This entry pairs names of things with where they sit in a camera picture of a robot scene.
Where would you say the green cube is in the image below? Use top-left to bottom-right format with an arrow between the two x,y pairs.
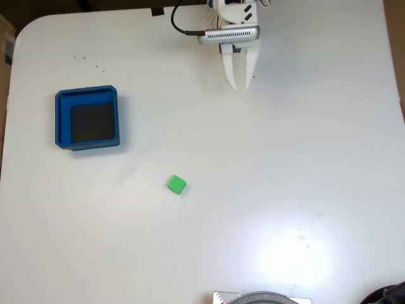
166,174 -> 187,196

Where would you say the blue square box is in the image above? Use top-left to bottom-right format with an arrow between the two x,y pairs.
54,84 -> 122,152

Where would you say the silver metal plate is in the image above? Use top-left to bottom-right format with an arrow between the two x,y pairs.
212,291 -> 313,304

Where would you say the grey round base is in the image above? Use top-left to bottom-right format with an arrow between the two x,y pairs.
232,291 -> 300,304

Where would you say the black object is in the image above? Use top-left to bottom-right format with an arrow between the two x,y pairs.
360,281 -> 405,304

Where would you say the silver camera box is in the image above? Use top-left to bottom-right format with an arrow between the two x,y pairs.
197,25 -> 261,45

